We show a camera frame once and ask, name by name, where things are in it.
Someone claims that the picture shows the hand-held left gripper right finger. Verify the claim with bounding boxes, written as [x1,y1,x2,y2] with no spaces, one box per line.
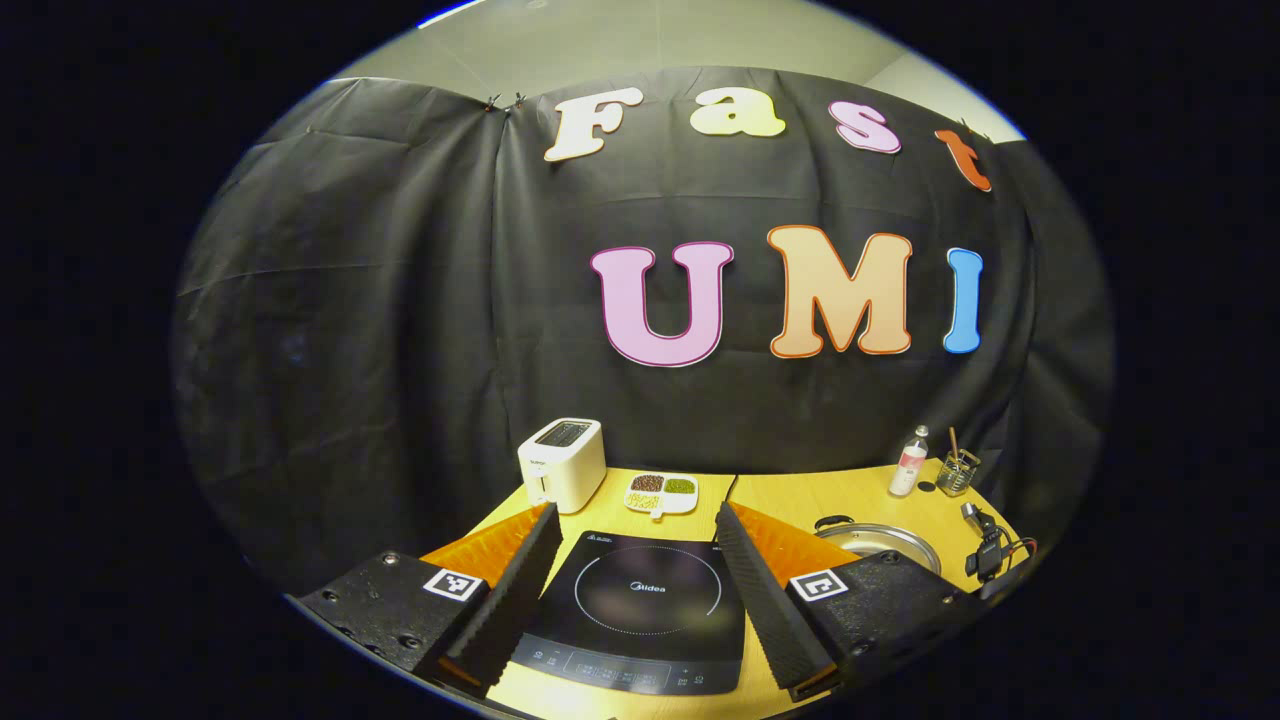
[714,502,986,704]

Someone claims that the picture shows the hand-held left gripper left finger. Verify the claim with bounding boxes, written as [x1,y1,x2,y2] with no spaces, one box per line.
[285,503,563,699]

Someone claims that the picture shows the steel pot with black handle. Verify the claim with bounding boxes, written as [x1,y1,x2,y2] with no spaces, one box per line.
[815,515,943,577]

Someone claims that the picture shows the black induction cooktop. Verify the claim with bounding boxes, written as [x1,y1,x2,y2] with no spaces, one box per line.
[508,530,749,698]

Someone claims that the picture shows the ribbed glass cup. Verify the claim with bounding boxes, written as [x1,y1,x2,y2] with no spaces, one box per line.
[936,450,982,498]

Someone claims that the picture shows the clear bottle with pink label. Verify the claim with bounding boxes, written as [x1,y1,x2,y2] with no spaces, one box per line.
[889,425,930,498]

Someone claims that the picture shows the white toaster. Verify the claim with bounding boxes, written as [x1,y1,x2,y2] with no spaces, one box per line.
[517,418,607,515]

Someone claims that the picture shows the white divided dish of beans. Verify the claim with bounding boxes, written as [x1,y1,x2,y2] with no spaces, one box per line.
[624,473,700,520]

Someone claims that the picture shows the black backdrop cloth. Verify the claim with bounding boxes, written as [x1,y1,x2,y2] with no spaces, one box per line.
[170,65,1116,601]

